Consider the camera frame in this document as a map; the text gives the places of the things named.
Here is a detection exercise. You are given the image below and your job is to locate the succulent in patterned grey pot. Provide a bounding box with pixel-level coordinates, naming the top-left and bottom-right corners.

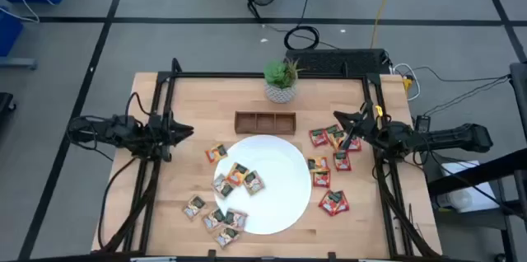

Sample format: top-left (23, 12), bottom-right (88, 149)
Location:
top-left (263, 58), bottom-right (305, 105)

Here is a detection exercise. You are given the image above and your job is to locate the black metal stand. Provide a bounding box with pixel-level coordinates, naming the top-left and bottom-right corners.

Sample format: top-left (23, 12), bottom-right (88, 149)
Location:
top-left (427, 63), bottom-right (527, 262)

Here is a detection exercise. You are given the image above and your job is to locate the black power adapter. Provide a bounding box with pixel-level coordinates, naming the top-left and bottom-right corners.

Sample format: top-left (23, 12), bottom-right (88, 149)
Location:
top-left (414, 115), bottom-right (432, 133)

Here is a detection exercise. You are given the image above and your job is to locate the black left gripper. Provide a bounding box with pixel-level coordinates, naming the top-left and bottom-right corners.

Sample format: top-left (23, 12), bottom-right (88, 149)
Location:
top-left (148, 112), bottom-right (195, 162)

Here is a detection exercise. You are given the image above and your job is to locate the white box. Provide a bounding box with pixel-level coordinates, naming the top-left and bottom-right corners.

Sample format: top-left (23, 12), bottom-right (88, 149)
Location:
top-left (436, 160), bottom-right (500, 213)

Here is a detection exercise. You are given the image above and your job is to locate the white cable loop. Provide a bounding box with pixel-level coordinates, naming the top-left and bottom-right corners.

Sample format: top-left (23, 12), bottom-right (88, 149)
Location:
top-left (393, 63), bottom-right (422, 101)

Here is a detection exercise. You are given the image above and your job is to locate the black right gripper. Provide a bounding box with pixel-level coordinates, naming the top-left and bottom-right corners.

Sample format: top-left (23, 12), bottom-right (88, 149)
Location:
top-left (333, 103), bottom-right (387, 151)

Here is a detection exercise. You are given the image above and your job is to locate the blue cart with grey base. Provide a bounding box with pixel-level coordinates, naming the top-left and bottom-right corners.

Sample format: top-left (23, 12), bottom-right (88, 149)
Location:
top-left (0, 6), bottom-right (39, 70)

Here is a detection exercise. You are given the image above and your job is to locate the black coiled cable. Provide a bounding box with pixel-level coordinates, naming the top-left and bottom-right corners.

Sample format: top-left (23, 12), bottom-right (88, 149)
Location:
top-left (282, 0), bottom-right (321, 52)

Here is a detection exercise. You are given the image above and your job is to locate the yellow cable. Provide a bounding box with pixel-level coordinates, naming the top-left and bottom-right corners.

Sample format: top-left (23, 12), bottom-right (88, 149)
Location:
top-left (369, 0), bottom-right (400, 49)

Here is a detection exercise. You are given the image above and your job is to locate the black cable bundle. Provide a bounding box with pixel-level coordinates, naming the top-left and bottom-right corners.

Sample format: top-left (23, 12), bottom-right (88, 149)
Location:
top-left (371, 158), bottom-right (440, 259)
top-left (97, 157), bottom-right (162, 254)

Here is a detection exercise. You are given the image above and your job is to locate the white round woven placemat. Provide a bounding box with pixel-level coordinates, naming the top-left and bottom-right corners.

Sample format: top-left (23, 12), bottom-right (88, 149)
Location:
top-left (212, 134), bottom-right (313, 236)

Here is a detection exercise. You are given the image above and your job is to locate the wooden three-compartment tray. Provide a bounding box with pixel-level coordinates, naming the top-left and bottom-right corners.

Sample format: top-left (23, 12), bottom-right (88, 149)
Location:
top-left (234, 110), bottom-right (297, 136)

